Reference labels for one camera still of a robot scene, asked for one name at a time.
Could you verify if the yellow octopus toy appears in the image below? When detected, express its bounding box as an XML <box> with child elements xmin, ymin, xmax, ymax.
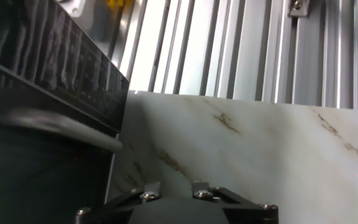
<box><xmin>106</xmin><ymin>0</ymin><xmax>134</xmax><ymax>8</ymax></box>

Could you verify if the marble pattern table mat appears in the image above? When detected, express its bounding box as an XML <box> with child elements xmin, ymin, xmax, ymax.
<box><xmin>104</xmin><ymin>90</ymin><xmax>358</xmax><ymax>224</ymax></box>

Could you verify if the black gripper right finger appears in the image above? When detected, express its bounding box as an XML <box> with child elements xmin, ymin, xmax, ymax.
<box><xmin>192</xmin><ymin>181</ymin><xmax>280</xmax><ymax>224</ymax></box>

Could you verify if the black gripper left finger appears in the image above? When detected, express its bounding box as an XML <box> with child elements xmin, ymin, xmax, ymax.
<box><xmin>75</xmin><ymin>182</ymin><xmax>163</xmax><ymax>224</ymax></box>

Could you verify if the silver microwave housing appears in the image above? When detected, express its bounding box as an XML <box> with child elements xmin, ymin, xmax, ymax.
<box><xmin>0</xmin><ymin>0</ymin><xmax>131</xmax><ymax>135</ymax></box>

